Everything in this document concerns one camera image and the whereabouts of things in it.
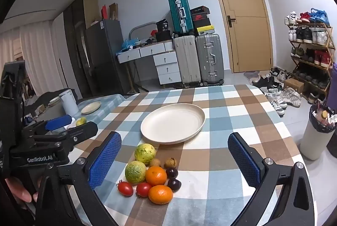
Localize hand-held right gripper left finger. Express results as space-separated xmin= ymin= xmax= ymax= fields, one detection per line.
xmin=34 ymin=131 xmax=123 ymax=226

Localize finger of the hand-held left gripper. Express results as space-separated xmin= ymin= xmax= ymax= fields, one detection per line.
xmin=22 ymin=114 xmax=74 ymax=137
xmin=62 ymin=121 xmax=98 ymax=149

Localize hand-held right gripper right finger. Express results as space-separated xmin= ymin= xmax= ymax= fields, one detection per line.
xmin=228 ymin=132 xmax=315 ymax=226

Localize green speckled guava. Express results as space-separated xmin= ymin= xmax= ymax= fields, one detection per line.
xmin=124 ymin=161 xmax=147 ymax=184

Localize oval red tomato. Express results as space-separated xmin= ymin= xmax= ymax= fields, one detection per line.
xmin=117 ymin=181 xmax=134 ymax=196

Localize yellow-green guava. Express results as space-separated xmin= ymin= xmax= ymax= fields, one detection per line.
xmin=134 ymin=143 xmax=156 ymax=165

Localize round red tomato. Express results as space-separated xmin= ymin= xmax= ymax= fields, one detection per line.
xmin=136 ymin=182 xmax=152 ymax=198

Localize orange mandarin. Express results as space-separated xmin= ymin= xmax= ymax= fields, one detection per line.
xmin=148 ymin=185 xmax=174 ymax=205
xmin=145 ymin=166 xmax=168 ymax=186

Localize large cream plate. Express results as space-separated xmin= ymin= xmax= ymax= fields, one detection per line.
xmin=140 ymin=103 xmax=206 ymax=145

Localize person's left hand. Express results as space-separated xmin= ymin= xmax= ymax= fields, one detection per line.
xmin=5 ymin=177 xmax=40 ymax=210

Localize small white bin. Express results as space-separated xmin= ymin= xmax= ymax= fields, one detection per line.
xmin=58 ymin=89 xmax=79 ymax=116

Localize small cream plate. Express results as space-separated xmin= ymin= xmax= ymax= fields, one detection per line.
xmin=81 ymin=101 xmax=102 ymax=114

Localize light blue tablecloth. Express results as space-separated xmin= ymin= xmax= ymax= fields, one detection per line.
xmin=75 ymin=94 xmax=124 ymax=126

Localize blue brown checked tablecloth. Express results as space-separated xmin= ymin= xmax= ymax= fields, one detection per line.
xmin=67 ymin=84 xmax=298 ymax=226

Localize white curtain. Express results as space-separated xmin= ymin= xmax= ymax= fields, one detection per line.
xmin=0 ymin=18 xmax=66 ymax=100

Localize pile of shoes on floor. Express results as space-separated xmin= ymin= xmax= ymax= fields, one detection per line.
xmin=251 ymin=66 xmax=302 ymax=116

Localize white trash can black bag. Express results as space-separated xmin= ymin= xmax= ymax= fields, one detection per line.
xmin=300 ymin=103 xmax=337 ymax=160

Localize grey refrigerator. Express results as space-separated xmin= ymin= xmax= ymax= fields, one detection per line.
xmin=85 ymin=19 xmax=131 ymax=96

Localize dark wooden wardrobe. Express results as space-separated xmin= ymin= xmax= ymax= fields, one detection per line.
xmin=63 ymin=0 xmax=100 ymax=100

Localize grey door mat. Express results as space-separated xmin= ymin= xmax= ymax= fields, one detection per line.
xmin=243 ymin=70 xmax=261 ymax=79

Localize brown cardboard box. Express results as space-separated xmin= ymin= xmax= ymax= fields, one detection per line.
xmin=284 ymin=78 xmax=304 ymax=93

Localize blue plastic bag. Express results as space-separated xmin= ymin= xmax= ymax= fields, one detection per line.
xmin=121 ymin=38 xmax=139 ymax=50
xmin=309 ymin=8 xmax=330 ymax=26

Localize white desk with drawers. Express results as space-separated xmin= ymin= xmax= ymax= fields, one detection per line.
xmin=117 ymin=40 xmax=183 ymax=85

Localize grey suitcase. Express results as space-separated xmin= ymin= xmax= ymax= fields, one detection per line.
xmin=195 ymin=33 xmax=225 ymax=85

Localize beige suitcase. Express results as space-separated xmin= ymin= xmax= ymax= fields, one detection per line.
xmin=173 ymin=35 xmax=201 ymax=85

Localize brown paper bag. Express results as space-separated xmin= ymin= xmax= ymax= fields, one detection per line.
xmin=109 ymin=3 xmax=119 ymax=21

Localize white yellow shoe box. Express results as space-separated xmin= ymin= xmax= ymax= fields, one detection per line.
xmin=196 ymin=26 xmax=215 ymax=36

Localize wooden shoe rack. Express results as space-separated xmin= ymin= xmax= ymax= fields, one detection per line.
xmin=286 ymin=8 xmax=336 ymax=104

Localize rows of shoes on rack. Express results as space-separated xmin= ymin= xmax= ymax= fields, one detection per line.
xmin=284 ymin=11 xmax=333 ymax=89

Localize tan wooden door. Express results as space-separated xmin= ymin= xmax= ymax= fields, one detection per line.
xmin=208 ymin=0 xmax=274 ymax=74

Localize teal suitcase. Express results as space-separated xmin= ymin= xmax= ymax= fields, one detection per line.
xmin=168 ymin=0 xmax=195 ymax=35

